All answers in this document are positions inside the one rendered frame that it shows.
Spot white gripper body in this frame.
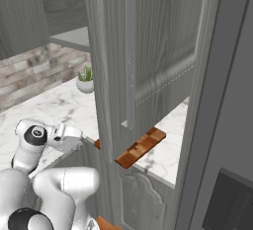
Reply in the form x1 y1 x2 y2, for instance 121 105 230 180
54 123 84 153

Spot wooden cutting board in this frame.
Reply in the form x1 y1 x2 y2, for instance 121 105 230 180
94 126 167 170

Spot grey base cabinet door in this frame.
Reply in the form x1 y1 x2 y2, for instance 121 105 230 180
120 166 177 230

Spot grey wood cabinet door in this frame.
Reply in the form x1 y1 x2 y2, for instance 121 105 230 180
82 0 225 230

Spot grey tall cabinet panel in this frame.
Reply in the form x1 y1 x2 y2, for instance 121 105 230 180
174 0 253 230

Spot green plant in white pot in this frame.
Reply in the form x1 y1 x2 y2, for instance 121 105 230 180
75 65 95 95

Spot grey wood upper cabinets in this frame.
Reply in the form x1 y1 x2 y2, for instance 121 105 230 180
0 0 89 61

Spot black built-in appliance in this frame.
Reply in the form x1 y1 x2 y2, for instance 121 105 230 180
201 167 253 230

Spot grey cabinet door handle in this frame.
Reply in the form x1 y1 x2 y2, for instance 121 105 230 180
115 0 136 130

